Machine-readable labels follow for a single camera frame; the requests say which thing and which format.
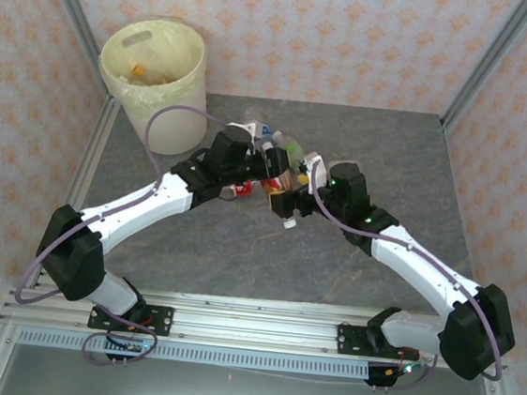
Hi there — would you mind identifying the amber tea bottle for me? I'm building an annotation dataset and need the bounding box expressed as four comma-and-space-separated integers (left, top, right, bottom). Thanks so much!
272, 170, 304, 231

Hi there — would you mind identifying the clear bottle with green label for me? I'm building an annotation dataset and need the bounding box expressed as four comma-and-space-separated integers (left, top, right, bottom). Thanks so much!
269, 130, 311, 163

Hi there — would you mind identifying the small red drink carton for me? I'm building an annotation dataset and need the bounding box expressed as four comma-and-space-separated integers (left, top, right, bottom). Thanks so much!
233, 178, 256, 199

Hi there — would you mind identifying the clear crushed plastic bottle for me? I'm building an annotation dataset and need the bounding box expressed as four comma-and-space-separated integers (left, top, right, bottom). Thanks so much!
241, 104, 267, 126

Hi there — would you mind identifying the cream plastic bin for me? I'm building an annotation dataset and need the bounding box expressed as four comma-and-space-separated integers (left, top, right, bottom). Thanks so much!
89, 11, 218, 160

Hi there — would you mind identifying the translucent yellowish bin liner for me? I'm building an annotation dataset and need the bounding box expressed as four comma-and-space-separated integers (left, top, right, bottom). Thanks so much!
91, 9, 215, 129

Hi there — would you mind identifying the clear bottle with orange cap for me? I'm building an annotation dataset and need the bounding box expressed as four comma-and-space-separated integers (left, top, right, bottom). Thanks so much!
130, 63, 158, 87

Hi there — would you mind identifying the right base circuit board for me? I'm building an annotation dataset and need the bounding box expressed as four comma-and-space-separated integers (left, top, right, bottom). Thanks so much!
363, 357, 421, 395

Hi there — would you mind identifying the base circuit board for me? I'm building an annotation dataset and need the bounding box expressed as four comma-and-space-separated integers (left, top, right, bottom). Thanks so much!
102, 331, 156, 367
363, 357, 421, 395

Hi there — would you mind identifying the left base circuit board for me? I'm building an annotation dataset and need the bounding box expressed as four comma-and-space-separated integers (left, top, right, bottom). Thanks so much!
102, 331, 156, 367

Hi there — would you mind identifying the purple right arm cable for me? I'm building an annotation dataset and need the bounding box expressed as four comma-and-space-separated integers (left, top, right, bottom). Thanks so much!
291, 160, 525, 382

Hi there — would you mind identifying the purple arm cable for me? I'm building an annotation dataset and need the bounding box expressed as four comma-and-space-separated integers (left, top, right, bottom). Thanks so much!
291, 160, 525, 382
8, 91, 231, 376

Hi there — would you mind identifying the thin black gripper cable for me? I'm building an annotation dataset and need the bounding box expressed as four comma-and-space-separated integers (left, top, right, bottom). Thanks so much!
218, 185, 241, 205

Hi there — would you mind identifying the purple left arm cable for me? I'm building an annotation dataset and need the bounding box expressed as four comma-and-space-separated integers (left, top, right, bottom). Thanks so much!
8, 91, 231, 376

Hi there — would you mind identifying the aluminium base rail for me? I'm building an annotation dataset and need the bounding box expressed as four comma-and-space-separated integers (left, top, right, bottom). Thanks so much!
0, 271, 445, 368

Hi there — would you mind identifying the aluminium left side rail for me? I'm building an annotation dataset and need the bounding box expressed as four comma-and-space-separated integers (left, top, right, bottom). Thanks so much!
0, 84, 120, 395

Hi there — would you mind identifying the black right mount plate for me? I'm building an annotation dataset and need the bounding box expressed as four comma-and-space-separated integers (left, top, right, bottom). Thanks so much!
335, 322, 376, 359

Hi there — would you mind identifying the black mount plate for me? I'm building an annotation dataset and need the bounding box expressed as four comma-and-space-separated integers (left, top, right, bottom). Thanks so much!
335, 322, 376, 359
87, 298, 175, 339

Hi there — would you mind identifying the grey slotted cable duct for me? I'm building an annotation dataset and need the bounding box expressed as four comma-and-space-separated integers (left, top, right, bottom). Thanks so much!
16, 326, 372, 382

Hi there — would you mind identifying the black left mount plate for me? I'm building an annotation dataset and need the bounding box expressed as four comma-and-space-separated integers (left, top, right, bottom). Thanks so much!
87, 298, 175, 339

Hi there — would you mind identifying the aluminium right frame post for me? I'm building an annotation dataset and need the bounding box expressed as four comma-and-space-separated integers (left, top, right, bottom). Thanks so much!
439, 0, 527, 139

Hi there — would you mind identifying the aluminium frame post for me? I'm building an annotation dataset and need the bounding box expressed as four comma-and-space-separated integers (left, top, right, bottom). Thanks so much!
439, 0, 527, 139
22, 0, 128, 106

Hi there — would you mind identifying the aluminium left frame post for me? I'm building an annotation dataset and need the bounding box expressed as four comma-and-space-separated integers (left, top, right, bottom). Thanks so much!
22, 0, 128, 106

